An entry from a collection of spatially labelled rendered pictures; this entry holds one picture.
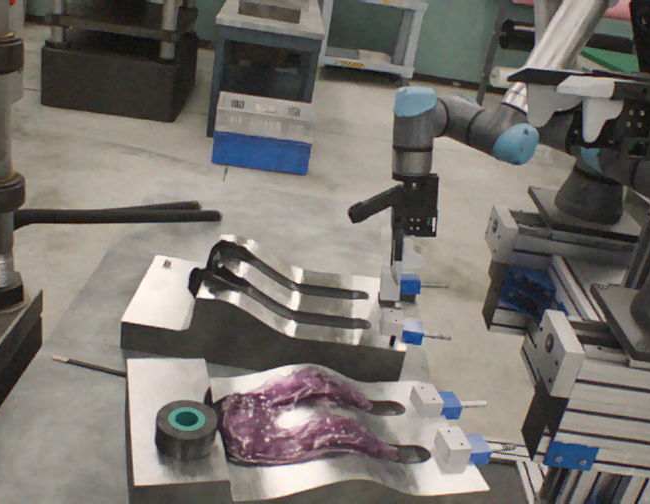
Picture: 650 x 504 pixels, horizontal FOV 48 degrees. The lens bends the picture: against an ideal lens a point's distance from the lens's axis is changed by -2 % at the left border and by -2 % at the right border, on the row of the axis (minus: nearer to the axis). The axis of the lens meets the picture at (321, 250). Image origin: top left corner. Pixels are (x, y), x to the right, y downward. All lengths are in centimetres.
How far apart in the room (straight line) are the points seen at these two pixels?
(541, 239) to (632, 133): 91
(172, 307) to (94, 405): 25
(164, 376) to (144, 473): 20
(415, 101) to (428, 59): 660
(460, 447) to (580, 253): 73
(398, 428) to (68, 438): 50
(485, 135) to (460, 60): 665
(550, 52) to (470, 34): 659
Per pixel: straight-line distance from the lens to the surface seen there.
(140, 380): 110
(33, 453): 115
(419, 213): 135
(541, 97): 78
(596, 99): 72
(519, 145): 131
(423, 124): 132
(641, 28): 81
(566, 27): 139
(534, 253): 171
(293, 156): 455
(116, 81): 526
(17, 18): 170
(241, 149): 454
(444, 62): 795
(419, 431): 118
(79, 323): 142
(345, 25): 774
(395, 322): 132
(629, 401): 132
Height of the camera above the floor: 157
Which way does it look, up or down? 25 degrees down
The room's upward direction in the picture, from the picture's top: 10 degrees clockwise
